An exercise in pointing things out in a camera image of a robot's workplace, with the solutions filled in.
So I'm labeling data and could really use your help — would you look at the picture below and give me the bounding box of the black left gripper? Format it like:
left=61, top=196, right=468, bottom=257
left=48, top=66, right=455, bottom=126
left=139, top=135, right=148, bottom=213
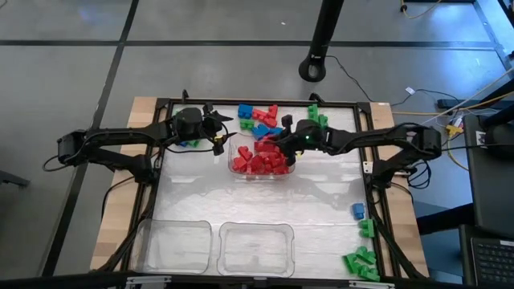
left=176, top=103, right=235, bottom=157

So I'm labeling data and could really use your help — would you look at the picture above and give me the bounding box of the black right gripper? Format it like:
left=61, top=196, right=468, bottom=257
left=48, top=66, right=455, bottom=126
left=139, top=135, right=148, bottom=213
left=275, top=115, right=327, bottom=166

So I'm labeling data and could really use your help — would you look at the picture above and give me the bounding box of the clear plastic bin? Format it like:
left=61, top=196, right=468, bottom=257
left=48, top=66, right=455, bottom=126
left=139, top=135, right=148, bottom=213
left=227, top=134, right=296, bottom=181
left=216, top=222, right=296, bottom=278
left=134, top=218, right=213, bottom=275

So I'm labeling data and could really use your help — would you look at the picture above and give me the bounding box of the white table mat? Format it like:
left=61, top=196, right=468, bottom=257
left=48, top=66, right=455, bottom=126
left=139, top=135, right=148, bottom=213
left=152, top=104, right=377, bottom=279

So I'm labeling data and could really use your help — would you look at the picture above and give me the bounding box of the yellow power plug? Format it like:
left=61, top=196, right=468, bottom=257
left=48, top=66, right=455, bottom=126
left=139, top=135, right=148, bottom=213
left=445, top=124, right=465, bottom=140

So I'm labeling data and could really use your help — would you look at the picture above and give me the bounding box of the black metal floor bar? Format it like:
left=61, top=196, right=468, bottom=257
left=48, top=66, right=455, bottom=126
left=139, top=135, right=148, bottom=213
left=436, top=90, right=514, bottom=110

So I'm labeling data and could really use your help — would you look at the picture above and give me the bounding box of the dark table leg bar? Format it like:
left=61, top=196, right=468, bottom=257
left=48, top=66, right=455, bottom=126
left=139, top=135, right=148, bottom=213
left=415, top=202, right=477, bottom=237

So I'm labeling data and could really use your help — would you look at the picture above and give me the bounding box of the black monitor panel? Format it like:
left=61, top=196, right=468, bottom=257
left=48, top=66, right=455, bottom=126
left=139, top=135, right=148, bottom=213
left=463, top=114, right=514, bottom=240

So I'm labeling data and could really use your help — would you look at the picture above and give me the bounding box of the grey furniture foot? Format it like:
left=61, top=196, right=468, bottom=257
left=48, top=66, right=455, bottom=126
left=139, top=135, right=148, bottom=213
left=0, top=169, right=31, bottom=189

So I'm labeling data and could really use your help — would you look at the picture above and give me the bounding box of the black laptop keyboard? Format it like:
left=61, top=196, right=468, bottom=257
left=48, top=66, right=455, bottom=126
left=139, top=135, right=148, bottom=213
left=469, top=236, right=514, bottom=287

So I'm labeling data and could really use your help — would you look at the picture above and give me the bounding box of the black aluminium table frame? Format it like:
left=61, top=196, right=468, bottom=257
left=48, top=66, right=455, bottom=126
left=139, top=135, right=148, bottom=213
left=120, top=90, right=402, bottom=280

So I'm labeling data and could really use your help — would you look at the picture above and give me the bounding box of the black floor cable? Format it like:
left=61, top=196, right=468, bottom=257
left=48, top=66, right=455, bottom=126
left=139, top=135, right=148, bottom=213
left=324, top=55, right=461, bottom=108

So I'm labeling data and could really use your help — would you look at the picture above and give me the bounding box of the yellow floor cable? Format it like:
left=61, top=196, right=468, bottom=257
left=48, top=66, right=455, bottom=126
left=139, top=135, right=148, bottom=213
left=400, top=0, right=443, bottom=20
left=391, top=91, right=514, bottom=117

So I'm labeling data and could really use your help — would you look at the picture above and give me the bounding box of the white cord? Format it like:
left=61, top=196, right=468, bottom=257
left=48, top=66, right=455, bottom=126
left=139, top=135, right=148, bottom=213
left=415, top=66, right=514, bottom=128

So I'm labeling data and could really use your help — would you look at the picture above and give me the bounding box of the black metal frame leg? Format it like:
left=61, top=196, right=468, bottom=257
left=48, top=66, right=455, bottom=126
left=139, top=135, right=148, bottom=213
left=471, top=0, right=514, bottom=71

